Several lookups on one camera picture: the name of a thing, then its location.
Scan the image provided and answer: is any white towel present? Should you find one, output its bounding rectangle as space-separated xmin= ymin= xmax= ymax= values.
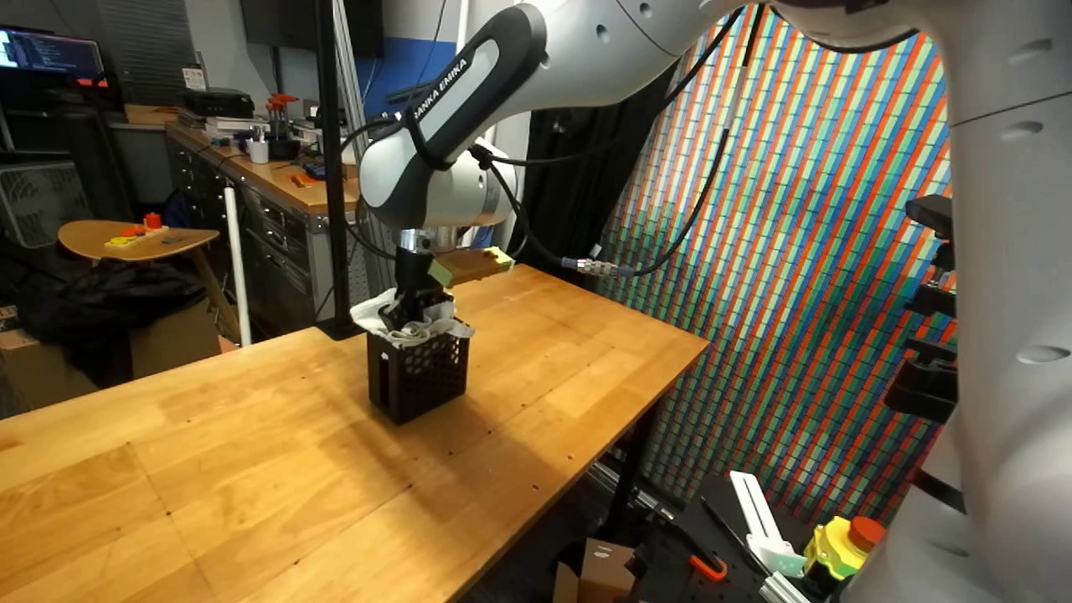
xmin=350 ymin=289 xmax=472 ymax=349

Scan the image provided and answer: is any computer monitor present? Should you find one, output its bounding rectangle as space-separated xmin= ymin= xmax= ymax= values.
xmin=0 ymin=28 xmax=103 ymax=76

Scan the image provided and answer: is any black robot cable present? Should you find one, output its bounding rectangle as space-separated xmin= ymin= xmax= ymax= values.
xmin=465 ymin=0 xmax=750 ymax=281

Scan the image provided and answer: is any colourful striped backdrop panel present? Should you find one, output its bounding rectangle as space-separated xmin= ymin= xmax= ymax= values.
xmin=602 ymin=8 xmax=956 ymax=519

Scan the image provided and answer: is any black vertical stand pole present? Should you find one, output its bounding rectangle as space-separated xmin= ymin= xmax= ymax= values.
xmin=315 ymin=0 xmax=362 ymax=340

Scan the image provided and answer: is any orange handled tool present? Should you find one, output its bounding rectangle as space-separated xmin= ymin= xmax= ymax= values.
xmin=668 ymin=522 xmax=730 ymax=581

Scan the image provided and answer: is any yellow red emergency stop button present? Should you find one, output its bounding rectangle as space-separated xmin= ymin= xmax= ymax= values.
xmin=805 ymin=517 xmax=883 ymax=581

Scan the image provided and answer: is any yellow wrist camera box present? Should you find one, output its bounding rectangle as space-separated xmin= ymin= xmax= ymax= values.
xmin=428 ymin=249 xmax=513 ymax=289

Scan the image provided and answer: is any white aluminium profile piece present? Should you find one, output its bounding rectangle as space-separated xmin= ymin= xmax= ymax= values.
xmin=730 ymin=471 xmax=811 ymax=603

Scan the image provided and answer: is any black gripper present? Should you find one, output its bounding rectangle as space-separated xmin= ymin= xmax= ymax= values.
xmin=381 ymin=229 xmax=449 ymax=331

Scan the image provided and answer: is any wooden top workbench cabinet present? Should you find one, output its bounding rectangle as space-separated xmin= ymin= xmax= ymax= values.
xmin=165 ymin=118 xmax=407 ymax=327

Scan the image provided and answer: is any white leaning pole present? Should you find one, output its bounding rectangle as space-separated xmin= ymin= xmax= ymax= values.
xmin=221 ymin=184 xmax=251 ymax=349

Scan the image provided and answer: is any cardboard box under table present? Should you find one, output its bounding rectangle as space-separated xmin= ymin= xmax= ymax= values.
xmin=553 ymin=538 xmax=638 ymax=603

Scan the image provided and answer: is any black perforated plastic basket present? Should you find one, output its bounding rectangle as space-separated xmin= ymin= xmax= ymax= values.
xmin=367 ymin=335 xmax=469 ymax=425

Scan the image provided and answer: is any round wooden stool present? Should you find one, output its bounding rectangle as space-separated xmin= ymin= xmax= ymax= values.
xmin=57 ymin=219 xmax=213 ymax=263

